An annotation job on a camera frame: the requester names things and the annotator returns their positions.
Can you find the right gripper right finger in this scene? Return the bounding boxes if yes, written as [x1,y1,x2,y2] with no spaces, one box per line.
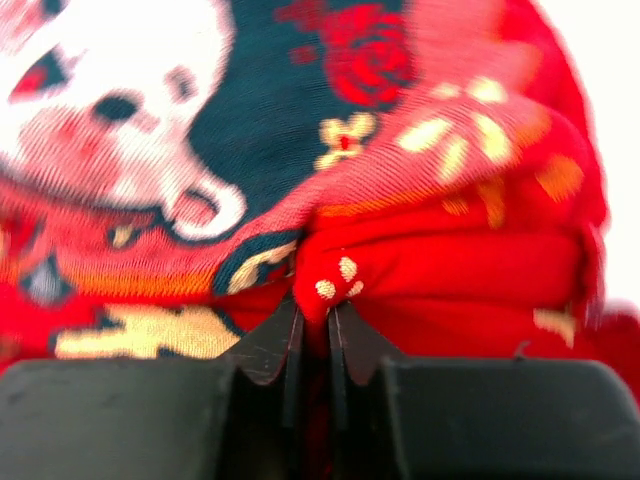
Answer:
[328,303,639,479]

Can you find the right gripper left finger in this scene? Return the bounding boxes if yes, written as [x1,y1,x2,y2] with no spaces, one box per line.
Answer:
[1,296,303,480]

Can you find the red printed pillowcase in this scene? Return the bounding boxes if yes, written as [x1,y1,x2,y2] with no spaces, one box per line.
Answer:
[1,1,639,389]

